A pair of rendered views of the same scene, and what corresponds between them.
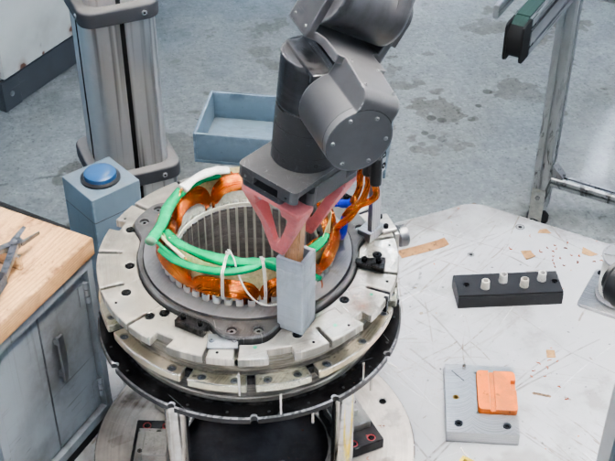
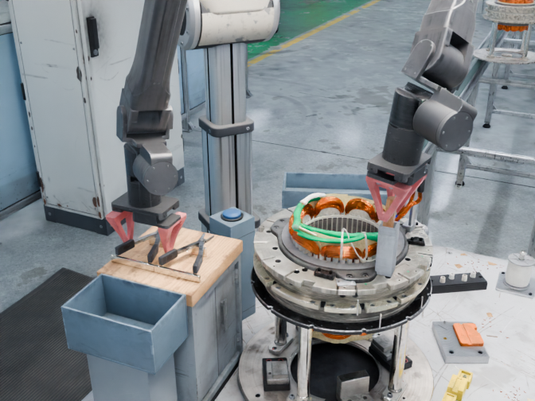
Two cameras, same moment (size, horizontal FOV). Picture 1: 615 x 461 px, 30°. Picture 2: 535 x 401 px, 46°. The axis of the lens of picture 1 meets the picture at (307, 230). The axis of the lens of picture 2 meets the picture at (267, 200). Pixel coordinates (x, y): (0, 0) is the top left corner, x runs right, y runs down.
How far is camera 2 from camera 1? 0.34 m
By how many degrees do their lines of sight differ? 12
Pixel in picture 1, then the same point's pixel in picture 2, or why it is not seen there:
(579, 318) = (499, 296)
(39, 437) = (210, 366)
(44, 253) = (216, 248)
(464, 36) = not seen: hidden behind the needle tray
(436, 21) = not seen: hidden behind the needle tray
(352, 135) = (453, 127)
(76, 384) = (228, 335)
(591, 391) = (520, 333)
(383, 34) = (455, 79)
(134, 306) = (285, 267)
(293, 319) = (386, 266)
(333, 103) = (440, 110)
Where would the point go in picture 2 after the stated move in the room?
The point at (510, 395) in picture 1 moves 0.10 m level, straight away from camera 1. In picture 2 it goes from (477, 335) to (471, 308)
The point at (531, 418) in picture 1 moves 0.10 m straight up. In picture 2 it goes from (490, 348) to (497, 310)
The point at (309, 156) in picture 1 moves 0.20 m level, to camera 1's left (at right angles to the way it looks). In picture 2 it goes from (411, 155) to (274, 158)
